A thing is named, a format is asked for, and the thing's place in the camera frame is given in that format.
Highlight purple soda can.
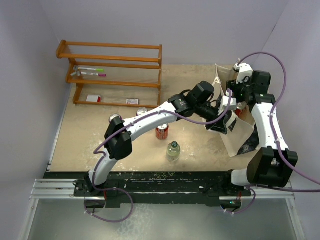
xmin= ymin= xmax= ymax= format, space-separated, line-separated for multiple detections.
xmin=136 ymin=107 xmax=148 ymax=116
xmin=108 ymin=113 xmax=122 ymax=122

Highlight red cola can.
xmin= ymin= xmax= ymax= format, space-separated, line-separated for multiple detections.
xmin=235 ymin=109 xmax=243 ymax=117
xmin=155 ymin=123 xmax=169 ymax=140

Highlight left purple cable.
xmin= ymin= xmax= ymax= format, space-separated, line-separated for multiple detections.
xmin=83 ymin=89 xmax=233 ymax=222

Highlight purple soda can right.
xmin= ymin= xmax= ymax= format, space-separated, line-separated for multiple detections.
xmin=136 ymin=107 xmax=148 ymax=116

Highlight small printed box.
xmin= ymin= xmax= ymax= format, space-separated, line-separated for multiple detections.
xmin=126 ymin=98 xmax=139 ymax=105

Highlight canvas tote bag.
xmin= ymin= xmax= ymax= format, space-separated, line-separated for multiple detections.
xmin=212 ymin=64 xmax=259 ymax=157

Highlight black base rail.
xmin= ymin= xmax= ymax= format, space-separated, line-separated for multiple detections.
xmin=43 ymin=171 xmax=252 ymax=208

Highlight wooden shelf rack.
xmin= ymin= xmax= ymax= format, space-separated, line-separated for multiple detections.
xmin=55 ymin=40 xmax=163 ymax=108

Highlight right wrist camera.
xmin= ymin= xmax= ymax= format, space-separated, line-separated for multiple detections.
xmin=233 ymin=63 xmax=253 ymax=84

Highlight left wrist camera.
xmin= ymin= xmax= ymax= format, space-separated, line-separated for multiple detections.
xmin=219 ymin=90 xmax=237 ymax=112

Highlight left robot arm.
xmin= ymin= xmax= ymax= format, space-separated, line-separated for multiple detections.
xmin=83 ymin=81 xmax=233 ymax=196

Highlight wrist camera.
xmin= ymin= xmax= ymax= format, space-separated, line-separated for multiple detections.
xmin=233 ymin=63 xmax=253 ymax=84
xmin=219 ymin=90 xmax=237 ymax=112

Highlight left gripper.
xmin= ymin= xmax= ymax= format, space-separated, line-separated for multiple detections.
xmin=195 ymin=102 xmax=228 ymax=135

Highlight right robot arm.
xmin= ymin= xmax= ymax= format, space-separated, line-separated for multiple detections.
xmin=222 ymin=70 xmax=298 ymax=196

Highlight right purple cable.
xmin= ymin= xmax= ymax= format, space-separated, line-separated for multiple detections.
xmin=223 ymin=51 xmax=320 ymax=216

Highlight glass soda bottle front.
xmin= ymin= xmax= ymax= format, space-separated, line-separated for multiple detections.
xmin=166 ymin=141 xmax=181 ymax=162

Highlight red white box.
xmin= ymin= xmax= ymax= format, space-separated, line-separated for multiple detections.
xmin=86 ymin=94 xmax=102 ymax=103

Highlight purple cable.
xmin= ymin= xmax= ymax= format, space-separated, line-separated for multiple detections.
xmin=223 ymin=51 xmax=320 ymax=216
xmin=83 ymin=89 xmax=233 ymax=222

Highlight purple soda can left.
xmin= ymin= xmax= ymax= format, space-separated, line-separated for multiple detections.
xmin=108 ymin=113 xmax=122 ymax=122

